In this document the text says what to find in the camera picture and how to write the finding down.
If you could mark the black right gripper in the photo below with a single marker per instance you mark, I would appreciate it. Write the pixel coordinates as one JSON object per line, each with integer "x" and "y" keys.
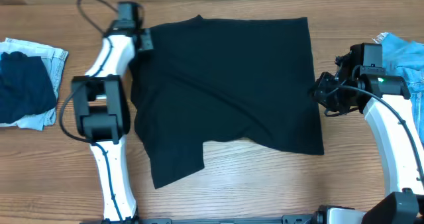
{"x": 323, "y": 91}

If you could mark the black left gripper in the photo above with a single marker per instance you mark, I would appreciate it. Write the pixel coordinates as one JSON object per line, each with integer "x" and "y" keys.
{"x": 146, "y": 39}

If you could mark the black t-shirt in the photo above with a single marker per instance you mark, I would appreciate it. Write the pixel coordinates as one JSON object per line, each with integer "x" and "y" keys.
{"x": 223, "y": 80}

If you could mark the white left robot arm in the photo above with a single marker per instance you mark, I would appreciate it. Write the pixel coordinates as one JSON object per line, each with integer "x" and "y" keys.
{"x": 103, "y": 119}

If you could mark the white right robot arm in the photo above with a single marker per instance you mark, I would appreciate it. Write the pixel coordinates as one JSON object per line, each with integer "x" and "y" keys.
{"x": 384, "y": 102}

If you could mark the blue denim jeans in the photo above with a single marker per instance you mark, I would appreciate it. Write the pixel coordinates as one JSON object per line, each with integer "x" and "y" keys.
{"x": 405, "y": 59}

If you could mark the folded light denim garment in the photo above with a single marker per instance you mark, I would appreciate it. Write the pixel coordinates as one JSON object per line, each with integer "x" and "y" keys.
{"x": 54, "y": 60}

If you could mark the folded navy garment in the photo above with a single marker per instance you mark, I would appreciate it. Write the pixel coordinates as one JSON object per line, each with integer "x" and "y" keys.
{"x": 26, "y": 88}

